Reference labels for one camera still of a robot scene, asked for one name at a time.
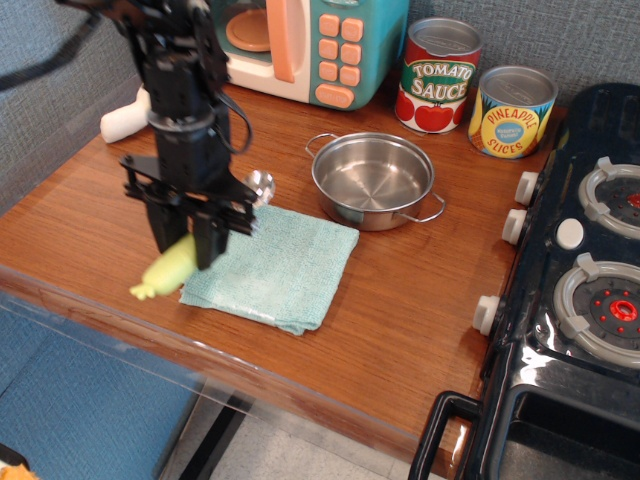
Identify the tomato sauce can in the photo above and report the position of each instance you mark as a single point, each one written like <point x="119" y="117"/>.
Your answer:
<point x="440" y="62"/>

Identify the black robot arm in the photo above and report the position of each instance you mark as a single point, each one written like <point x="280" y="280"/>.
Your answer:
<point x="177" y="54"/>

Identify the orange plush object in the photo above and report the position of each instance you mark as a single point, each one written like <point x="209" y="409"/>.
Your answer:
<point x="17" y="472"/>

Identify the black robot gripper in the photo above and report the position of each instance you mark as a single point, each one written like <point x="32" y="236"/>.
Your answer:
<point x="187" y="186"/>

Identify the light blue folded cloth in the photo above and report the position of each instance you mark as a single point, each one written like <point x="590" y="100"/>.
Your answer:
<point x="284" y="275"/>

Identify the small stainless steel pot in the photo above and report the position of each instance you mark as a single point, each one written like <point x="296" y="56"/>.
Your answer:
<point x="373" y="181"/>

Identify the spoon with yellow-green handle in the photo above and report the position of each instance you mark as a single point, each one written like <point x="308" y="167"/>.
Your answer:
<point x="172" y="268"/>

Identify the plush mushroom toy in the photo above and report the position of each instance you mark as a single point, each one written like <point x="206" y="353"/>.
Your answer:
<point x="127" y="120"/>

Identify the toy microwave teal and cream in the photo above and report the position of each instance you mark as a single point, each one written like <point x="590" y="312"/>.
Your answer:
<point x="333" y="54"/>

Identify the black toy stove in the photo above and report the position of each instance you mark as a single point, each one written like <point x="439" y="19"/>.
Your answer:
<point x="560" y="396"/>

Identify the pineapple slices can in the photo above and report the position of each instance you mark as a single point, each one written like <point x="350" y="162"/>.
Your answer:
<point x="512" y="108"/>

